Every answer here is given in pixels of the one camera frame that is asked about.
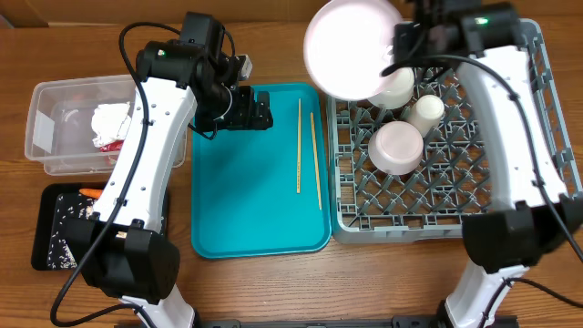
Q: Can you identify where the large pink plate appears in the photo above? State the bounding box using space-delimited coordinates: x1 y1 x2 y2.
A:
303 0 403 100

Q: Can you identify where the white napkin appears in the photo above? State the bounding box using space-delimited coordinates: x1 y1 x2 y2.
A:
91 102 131 148

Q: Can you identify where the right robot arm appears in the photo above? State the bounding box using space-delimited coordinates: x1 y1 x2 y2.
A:
392 1 582 327

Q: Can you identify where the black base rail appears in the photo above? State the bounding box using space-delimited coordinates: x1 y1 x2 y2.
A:
113 314 520 328

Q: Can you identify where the peanut shells and rice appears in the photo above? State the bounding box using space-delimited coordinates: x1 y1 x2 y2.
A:
47 193 99 269

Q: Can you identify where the orange carrot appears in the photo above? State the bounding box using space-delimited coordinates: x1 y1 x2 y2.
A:
78 188 103 200

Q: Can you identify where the teal serving tray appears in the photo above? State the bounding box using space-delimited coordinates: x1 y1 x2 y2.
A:
191 83 332 259

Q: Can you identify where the wooden chopstick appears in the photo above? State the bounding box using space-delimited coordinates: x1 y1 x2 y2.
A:
296 98 302 194
310 112 322 210

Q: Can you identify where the white bowl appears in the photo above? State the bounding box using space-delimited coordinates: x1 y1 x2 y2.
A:
368 67 414 110

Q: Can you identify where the grey dish rack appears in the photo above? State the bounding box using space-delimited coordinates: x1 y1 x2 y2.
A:
324 18 583 245

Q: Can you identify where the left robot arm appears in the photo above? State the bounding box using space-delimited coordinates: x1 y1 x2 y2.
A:
64 12 273 327

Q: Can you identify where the clear plastic bin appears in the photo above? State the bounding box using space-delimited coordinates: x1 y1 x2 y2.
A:
24 75 189 177

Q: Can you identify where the white cup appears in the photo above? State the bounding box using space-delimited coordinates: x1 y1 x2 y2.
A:
405 95 445 138

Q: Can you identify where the red snack wrapper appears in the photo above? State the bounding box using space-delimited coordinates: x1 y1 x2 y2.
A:
99 140 124 165

